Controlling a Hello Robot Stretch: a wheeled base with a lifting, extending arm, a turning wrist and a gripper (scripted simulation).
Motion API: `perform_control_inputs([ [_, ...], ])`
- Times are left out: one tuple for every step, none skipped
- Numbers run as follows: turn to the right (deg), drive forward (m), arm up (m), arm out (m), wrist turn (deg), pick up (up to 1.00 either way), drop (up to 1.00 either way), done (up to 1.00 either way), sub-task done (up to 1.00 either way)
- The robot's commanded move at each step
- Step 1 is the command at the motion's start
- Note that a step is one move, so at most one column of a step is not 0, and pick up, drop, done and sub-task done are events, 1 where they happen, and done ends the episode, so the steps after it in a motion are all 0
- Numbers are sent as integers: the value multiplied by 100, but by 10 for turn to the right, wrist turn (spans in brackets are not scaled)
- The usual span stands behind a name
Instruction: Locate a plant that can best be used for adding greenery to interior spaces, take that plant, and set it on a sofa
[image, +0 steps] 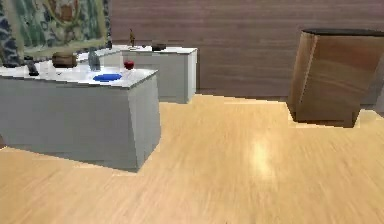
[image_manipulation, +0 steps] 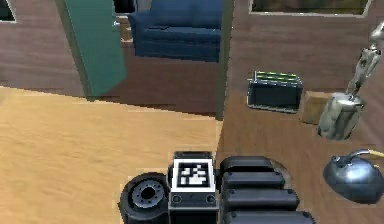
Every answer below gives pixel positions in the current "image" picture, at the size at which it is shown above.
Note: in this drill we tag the black small bowl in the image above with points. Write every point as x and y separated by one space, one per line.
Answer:
159 47

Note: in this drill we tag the red apple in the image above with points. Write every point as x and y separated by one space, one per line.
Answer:
129 64

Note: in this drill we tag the blue plate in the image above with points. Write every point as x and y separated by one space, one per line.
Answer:
107 77

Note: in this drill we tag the brown small statuette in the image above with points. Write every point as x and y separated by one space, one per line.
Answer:
132 37

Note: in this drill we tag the grey bottle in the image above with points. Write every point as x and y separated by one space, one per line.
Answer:
94 61

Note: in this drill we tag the grey kitchen island counter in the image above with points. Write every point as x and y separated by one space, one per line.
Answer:
66 113

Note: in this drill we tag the brown bowl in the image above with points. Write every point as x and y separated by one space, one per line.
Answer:
64 60

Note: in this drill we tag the brown wooden cabinet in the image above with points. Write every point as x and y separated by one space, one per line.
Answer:
333 76

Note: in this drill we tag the grey wall counter cabinet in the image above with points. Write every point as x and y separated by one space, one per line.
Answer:
173 70

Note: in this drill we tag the green patterned wall picture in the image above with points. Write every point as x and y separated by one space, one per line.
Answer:
50 23

